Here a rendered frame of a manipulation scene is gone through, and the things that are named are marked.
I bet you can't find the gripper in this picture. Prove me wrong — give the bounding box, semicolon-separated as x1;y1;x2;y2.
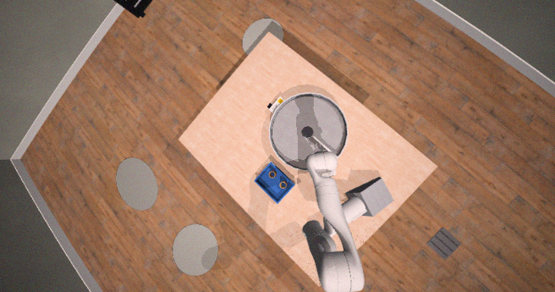
319;171;336;177

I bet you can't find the blue tray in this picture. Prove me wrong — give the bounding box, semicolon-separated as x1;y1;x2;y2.
254;162;295;204

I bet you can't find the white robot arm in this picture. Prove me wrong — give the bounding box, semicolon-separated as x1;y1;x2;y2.
302;152;367;292

